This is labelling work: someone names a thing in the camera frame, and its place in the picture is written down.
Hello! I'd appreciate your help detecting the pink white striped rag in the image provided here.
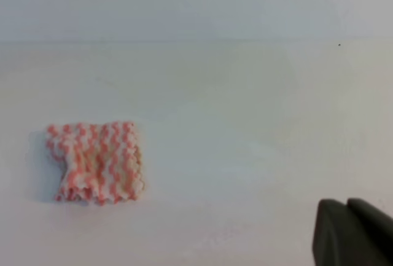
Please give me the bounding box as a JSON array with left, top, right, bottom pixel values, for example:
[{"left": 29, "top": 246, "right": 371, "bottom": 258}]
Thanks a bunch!
[{"left": 45, "top": 121, "right": 146, "bottom": 205}]

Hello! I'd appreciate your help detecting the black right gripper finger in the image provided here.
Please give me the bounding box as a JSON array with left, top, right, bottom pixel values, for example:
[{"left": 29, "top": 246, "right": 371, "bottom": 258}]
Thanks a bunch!
[{"left": 312, "top": 198, "right": 392, "bottom": 266}]

